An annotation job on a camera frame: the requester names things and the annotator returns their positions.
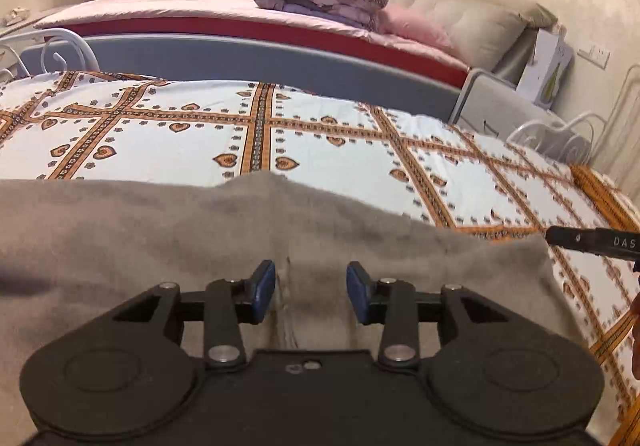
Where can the white wall switch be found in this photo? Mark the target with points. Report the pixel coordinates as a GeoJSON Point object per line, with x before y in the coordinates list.
{"type": "Point", "coordinates": [594, 55]}

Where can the grey pants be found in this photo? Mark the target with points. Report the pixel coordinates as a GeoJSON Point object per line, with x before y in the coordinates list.
{"type": "Point", "coordinates": [125, 236]}

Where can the small object on dresser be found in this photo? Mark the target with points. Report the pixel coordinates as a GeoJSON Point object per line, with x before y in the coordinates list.
{"type": "Point", "coordinates": [14, 16]}

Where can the large beige cushion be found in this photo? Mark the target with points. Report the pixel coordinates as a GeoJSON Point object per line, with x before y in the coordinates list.
{"type": "Point", "coordinates": [475, 23]}

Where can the pink pillow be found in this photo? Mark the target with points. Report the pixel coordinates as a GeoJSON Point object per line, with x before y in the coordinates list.
{"type": "Point", "coordinates": [415, 26]}

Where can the orange patterned pillow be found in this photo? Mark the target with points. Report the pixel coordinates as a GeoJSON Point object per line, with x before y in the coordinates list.
{"type": "Point", "coordinates": [605, 191]}

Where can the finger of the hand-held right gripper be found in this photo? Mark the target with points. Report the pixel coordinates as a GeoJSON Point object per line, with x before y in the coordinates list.
{"type": "Point", "coordinates": [600, 241]}

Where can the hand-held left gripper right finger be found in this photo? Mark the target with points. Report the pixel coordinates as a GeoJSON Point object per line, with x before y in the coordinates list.
{"type": "Point", "coordinates": [357, 291]}

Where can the white nightstand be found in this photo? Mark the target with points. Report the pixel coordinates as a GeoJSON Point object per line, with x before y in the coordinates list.
{"type": "Point", "coordinates": [495, 101]}

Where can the white box with bottle print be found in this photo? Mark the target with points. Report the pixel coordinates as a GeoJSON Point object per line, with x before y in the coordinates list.
{"type": "Point", "coordinates": [545, 66]}

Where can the heart patterned bed sheet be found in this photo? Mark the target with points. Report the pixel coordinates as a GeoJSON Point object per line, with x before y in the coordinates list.
{"type": "Point", "coordinates": [325, 146]}

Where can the large bed with pink sheet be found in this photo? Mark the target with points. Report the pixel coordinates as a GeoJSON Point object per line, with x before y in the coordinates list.
{"type": "Point", "coordinates": [175, 3]}

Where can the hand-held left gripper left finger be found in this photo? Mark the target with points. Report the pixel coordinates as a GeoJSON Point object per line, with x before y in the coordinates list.
{"type": "Point", "coordinates": [264, 291]}

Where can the white metal bed frame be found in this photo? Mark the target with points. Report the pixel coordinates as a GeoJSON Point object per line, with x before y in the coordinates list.
{"type": "Point", "coordinates": [50, 30]}

